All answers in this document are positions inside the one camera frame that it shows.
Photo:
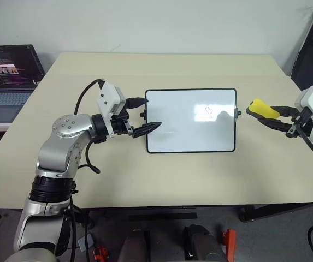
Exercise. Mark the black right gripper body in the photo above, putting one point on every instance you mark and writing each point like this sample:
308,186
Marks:
302,120

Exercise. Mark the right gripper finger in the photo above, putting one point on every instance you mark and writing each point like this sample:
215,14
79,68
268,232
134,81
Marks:
288,111
277,125

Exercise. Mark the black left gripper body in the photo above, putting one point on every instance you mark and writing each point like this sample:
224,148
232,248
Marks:
120,125

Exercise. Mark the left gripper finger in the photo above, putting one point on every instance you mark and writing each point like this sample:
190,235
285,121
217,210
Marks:
137,101
146,128

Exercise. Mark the yellow whiteboard eraser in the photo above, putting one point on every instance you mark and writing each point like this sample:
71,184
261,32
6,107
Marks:
262,109

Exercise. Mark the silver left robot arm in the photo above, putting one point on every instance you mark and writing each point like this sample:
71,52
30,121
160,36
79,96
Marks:
63,152

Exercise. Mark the black-framed whiteboard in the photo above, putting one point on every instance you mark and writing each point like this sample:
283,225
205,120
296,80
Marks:
189,122

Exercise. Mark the open grey laptop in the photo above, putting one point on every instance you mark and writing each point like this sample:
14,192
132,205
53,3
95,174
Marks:
8,95

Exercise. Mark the grey foot pedal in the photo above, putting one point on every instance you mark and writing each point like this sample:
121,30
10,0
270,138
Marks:
86,242

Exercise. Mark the dark grey rounded shape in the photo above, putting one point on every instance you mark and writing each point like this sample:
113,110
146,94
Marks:
204,243

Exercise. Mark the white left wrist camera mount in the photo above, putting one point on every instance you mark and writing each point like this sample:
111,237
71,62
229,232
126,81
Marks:
109,95

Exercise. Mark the black table frame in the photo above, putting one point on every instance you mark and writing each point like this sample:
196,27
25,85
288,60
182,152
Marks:
268,211

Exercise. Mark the orange bracket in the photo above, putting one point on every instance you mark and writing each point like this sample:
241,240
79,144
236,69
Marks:
100,253
230,243

